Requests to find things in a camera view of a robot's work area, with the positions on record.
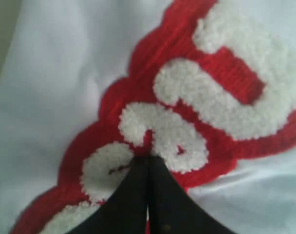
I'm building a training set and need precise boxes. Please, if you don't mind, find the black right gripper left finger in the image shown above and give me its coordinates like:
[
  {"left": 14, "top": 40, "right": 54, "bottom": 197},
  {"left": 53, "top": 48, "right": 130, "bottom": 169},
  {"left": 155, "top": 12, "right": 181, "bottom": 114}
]
[{"left": 69, "top": 157, "right": 148, "bottom": 234}]

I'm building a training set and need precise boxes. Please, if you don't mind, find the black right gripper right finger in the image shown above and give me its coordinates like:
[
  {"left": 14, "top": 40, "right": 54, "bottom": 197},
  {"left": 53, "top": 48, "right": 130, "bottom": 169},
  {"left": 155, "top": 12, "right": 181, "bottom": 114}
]
[{"left": 147, "top": 157, "right": 227, "bottom": 234}]

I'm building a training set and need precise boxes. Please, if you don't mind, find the white t-shirt red patch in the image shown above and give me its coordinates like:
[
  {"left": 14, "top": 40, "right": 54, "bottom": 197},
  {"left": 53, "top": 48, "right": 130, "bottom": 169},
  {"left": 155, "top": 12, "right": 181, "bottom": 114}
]
[{"left": 0, "top": 0, "right": 296, "bottom": 234}]

